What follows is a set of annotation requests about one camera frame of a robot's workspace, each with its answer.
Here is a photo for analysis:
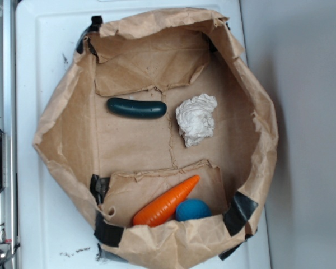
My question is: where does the white paper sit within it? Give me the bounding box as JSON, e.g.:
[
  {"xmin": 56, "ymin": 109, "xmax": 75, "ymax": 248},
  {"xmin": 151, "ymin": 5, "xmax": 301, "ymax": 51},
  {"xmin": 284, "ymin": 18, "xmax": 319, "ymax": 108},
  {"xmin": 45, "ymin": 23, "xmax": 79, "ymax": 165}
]
[{"xmin": 176, "ymin": 94, "xmax": 218, "ymax": 148}]

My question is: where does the dark green toy cucumber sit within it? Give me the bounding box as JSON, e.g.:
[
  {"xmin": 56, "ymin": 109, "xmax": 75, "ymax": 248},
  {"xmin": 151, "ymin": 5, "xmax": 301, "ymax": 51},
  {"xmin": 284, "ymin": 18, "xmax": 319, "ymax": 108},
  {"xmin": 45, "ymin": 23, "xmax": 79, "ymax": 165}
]
[{"xmin": 106, "ymin": 98, "xmax": 167, "ymax": 119}]

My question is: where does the orange toy carrot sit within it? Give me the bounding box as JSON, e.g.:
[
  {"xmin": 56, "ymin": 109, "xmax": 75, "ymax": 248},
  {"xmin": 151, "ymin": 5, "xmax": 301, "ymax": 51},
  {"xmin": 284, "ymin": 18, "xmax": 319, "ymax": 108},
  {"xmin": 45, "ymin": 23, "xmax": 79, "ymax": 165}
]
[{"xmin": 133, "ymin": 175, "xmax": 200, "ymax": 227}]

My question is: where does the aluminium frame rail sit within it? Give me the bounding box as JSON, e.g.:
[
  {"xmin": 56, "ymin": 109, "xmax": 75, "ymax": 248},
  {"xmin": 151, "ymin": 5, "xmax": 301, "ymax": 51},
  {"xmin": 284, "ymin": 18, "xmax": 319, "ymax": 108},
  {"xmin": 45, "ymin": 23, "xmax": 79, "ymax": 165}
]
[{"xmin": 0, "ymin": 0, "xmax": 20, "ymax": 269}]

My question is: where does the blue toy ball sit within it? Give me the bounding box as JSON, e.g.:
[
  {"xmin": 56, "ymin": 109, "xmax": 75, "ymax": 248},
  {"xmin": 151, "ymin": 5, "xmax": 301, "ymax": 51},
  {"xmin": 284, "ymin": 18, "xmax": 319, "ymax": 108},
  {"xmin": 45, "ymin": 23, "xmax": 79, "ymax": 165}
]
[{"xmin": 175, "ymin": 199, "xmax": 212, "ymax": 221}]

